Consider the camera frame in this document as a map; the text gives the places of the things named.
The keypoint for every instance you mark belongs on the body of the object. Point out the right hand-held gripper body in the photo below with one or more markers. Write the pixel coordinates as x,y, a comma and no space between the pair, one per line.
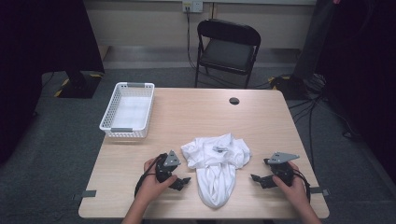
282,172

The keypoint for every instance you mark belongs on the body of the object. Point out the dark grey stand column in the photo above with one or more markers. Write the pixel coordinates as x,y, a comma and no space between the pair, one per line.
311,40

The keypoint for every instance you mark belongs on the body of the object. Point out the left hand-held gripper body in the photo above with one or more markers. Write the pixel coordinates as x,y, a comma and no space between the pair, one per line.
162,172

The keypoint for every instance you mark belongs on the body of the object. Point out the white wall socket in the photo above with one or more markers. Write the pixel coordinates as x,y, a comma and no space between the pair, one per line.
192,6

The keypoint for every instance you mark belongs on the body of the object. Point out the black stand base yellow tape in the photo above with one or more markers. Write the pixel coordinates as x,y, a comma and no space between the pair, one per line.
289,87
79,85

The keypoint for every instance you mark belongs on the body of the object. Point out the black curtain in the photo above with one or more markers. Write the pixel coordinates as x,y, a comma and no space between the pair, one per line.
37,62
361,68

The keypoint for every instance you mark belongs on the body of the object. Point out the white plastic basket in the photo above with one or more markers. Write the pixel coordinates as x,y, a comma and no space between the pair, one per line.
129,113

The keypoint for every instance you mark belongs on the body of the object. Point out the person's right hand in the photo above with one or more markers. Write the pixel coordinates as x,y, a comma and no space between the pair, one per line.
294,191

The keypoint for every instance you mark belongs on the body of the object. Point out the white t-shirt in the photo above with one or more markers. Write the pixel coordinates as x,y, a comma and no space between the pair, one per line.
216,168

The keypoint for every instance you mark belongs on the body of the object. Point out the black folding chair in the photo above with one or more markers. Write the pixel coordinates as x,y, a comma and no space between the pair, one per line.
227,54

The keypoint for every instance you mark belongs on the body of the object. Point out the person's left hand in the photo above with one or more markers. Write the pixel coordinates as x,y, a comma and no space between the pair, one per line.
151,186

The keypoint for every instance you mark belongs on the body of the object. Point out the grey tape strip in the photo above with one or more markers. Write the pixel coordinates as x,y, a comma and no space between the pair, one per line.
84,194
319,190

